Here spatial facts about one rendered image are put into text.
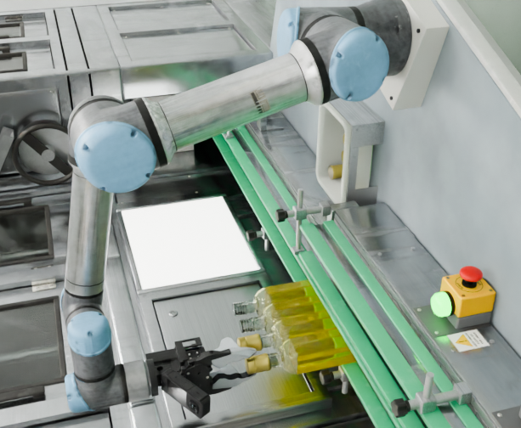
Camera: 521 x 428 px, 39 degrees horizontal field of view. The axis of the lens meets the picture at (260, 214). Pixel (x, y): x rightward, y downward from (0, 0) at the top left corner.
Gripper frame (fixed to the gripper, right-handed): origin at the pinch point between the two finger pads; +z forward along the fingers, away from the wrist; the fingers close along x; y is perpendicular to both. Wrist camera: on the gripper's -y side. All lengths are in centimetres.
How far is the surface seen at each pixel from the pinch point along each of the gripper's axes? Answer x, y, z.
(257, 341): -1.6, 4.6, 2.6
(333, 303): -6.4, 6.1, 19.5
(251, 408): 11.9, 0.1, 0.0
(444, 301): -20.7, -15.6, 30.8
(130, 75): -20, 113, -6
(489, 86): -56, -4, 40
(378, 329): -13.7, -11.6, 20.8
